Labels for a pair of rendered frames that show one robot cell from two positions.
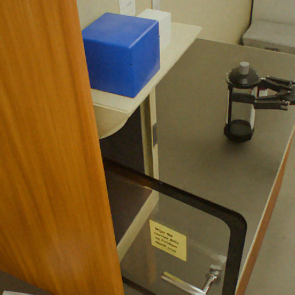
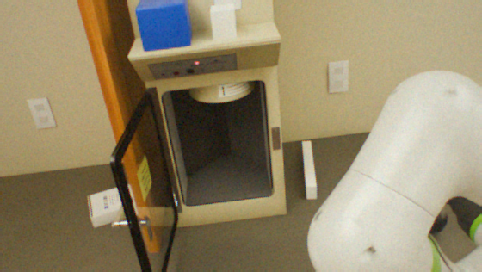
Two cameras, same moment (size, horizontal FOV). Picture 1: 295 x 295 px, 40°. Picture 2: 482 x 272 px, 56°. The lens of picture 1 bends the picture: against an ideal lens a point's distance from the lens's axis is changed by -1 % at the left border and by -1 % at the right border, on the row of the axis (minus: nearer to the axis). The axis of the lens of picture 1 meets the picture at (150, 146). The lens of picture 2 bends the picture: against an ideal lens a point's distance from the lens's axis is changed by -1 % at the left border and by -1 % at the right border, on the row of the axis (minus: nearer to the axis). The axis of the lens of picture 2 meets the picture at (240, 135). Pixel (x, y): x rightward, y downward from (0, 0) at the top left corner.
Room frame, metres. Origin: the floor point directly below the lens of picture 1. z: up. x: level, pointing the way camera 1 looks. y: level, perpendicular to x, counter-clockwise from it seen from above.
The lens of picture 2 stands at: (0.26, -0.87, 1.82)
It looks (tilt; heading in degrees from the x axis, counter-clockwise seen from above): 30 degrees down; 61
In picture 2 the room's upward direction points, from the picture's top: 7 degrees counter-clockwise
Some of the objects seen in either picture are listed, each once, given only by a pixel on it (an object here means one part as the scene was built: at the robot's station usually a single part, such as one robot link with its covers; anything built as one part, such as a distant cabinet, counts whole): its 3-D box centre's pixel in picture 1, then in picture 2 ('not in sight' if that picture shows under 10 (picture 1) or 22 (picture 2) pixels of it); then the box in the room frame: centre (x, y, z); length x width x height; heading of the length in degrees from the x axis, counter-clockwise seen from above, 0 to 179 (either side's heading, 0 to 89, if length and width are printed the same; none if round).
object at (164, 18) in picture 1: (152, 30); (224, 21); (0.71, -0.02, 1.54); 0.05 x 0.05 x 0.06; 58
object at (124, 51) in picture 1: (119, 53); (165, 21); (0.60, 0.04, 1.56); 0.10 x 0.10 x 0.09; 62
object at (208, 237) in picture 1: (163, 253); (151, 194); (0.47, -0.01, 1.19); 0.30 x 0.01 x 0.40; 55
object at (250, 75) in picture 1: (243, 72); not in sight; (1.09, -0.30, 1.21); 0.09 x 0.09 x 0.07
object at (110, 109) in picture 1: (143, 80); (207, 58); (0.67, 0.01, 1.46); 0.32 x 0.12 x 0.10; 152
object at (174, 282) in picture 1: (188, 280); (129, 213); (0.40, -0.06, 1.20); 0.10 x 0.05 x 0.03; 55
